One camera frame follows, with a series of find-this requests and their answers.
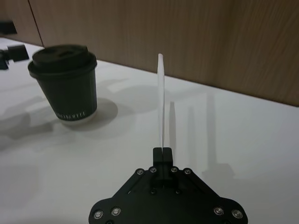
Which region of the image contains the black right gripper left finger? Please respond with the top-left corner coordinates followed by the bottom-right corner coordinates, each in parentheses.
top-left (90, 147), bottom-right (164, 220)

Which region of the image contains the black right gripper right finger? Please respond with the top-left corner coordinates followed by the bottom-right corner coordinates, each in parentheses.
top-left (163, 147), bottom-right (249, 220)

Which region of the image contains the black paper coffee cup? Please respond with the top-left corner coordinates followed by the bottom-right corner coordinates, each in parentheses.
top-left (28, 66), bottom-right (98, 126)

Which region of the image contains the black plastic cup lid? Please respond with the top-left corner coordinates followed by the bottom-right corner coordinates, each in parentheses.
top-left (28, 44), bottom-right (97, 78)

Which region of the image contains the black square block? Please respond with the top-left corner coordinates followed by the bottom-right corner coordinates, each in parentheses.
top-left (7, 43), bottom-right (30, 63)

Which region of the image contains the black low device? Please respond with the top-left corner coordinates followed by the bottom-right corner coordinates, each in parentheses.
top-left (0, 49), bottom-right (10, 71)

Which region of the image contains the black flat box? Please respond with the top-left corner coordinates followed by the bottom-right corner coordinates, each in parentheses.
top-left (0, 21), bottom-right (18, 36)

